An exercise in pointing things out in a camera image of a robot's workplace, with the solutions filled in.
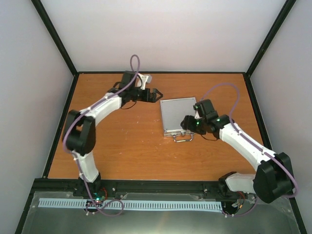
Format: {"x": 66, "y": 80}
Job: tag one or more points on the light blue cable duct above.
{"x": 133, "y": 205}

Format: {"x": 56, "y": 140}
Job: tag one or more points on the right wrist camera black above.
{"x": 205, "y": 110}

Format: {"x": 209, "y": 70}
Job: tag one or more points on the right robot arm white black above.
{"x": 273, "y": 176}

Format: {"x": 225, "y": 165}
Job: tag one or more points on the green led circuit board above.
{"x": 100, "y": 196}

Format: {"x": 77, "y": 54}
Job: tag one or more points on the black table edge frame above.
{"x": 130, "y": 142}

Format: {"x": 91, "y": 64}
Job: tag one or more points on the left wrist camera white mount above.
{"x": 143, "y": 80}

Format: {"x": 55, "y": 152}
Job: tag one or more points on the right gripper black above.
{"x": 188, "y": 125}

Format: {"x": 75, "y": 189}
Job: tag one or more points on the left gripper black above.
{"x": 146, "y": 98}

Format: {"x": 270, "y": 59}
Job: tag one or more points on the aluminium poker case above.
{"x": 173, "y": 112}

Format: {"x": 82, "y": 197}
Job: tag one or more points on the black frame post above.
{"x": 282, "y": 15}
{"x": 54, "y": 35}

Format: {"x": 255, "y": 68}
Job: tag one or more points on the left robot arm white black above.
{"x": 79, "y": 133}

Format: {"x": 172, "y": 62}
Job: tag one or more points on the left black frame post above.
{"x": 54, "y": 35}

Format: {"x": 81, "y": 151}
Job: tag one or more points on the right black frame post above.
{"x": 282, "y": 15}

